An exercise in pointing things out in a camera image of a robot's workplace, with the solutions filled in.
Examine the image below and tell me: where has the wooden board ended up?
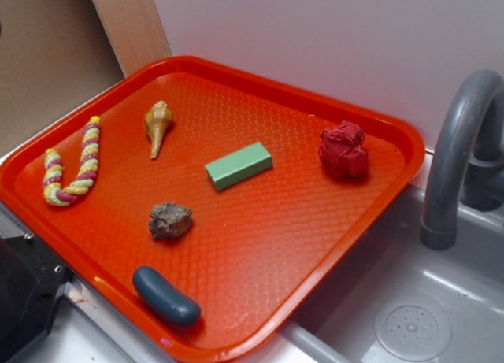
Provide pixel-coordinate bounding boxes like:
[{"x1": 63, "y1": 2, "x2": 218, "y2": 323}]
[{"x1": 91, "y1": 0, "x2": 172, "y2": 76}]

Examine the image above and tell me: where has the green rectangular block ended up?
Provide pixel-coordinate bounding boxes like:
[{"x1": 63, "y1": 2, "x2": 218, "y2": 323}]
[{"x1": 205, "y1": 142, "x2": 273, "y2": 191}]

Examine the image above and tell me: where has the orange plastic tray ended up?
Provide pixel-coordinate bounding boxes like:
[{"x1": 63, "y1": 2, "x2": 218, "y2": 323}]
[{"x1": 1, "y1": 57, "x2": 424, "y2": 362}]

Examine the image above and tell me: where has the grey toy faucet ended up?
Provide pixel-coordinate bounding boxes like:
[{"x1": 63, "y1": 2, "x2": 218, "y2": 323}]
[{"x1": 421, "y1": 69, "x2": 503, "y2": 250}]

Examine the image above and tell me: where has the grey brown rock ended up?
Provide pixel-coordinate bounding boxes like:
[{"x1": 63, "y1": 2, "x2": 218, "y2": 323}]
[{"x1": 149, "y1": 202, "x2": 193, "y2": 240}]

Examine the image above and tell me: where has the grey plastic sink basin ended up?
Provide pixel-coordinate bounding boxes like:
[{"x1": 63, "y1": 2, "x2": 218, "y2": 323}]
[{"x1": 281, "y1": 187, "x2": 503, "y2": 362}]

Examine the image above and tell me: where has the crumpled red paper ball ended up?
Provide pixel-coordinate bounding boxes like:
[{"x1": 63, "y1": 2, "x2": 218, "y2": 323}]
[{"x1": 318, "y1": 121, "x2": 369, "y2": 177}]

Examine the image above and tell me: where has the multicolored twisted rope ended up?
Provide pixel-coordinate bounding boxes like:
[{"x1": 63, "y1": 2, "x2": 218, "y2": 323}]
[{"x1": 43, "y1": 116, "x2": 102, "y2": 207}]

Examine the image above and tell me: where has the tan conch seashell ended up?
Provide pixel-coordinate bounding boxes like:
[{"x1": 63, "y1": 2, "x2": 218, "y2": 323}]
[{"x1": 144, "y1": 100, "x2": 174, "y2": 160}]

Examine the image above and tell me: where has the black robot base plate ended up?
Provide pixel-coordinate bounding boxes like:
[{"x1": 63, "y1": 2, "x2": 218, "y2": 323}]
[{"x1": 1, "y1": 233, "x2": 69, "y2": 362}]

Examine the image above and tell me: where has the dark blue sausage toy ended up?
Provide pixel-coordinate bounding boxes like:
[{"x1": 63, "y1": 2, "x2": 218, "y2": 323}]
[{"x1": 132, "y1": 265, "x2": 202, "y2": 327}]

